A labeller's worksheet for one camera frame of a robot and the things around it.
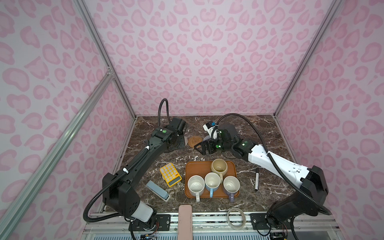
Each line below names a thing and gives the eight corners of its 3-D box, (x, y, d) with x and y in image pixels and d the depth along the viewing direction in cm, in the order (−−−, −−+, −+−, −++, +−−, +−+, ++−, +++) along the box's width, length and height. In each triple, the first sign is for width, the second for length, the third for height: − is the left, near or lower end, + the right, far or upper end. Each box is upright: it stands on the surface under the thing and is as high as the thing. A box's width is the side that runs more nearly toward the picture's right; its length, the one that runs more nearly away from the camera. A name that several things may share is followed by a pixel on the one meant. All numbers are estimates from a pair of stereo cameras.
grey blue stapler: (147, 187, 86) (144, 184, 82) (151, 182, 88) (149, 178, 84) (166, 202, 81) (164, 199, 77) (170, 196, 83) (169, 193, 79)
